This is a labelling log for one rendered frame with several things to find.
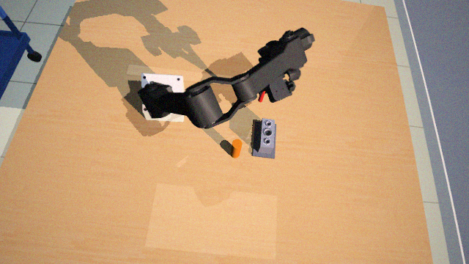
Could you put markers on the red peg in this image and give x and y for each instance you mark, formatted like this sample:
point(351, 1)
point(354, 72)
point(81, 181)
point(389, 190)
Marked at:
point(261, 97)

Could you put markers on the orange cylinder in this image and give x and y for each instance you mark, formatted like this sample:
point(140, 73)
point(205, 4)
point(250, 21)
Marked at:
point(236, 148)

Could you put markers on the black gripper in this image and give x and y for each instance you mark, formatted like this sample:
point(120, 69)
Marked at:
point(293, 75)

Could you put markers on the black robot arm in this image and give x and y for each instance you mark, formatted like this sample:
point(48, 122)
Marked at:
point(199, 103)

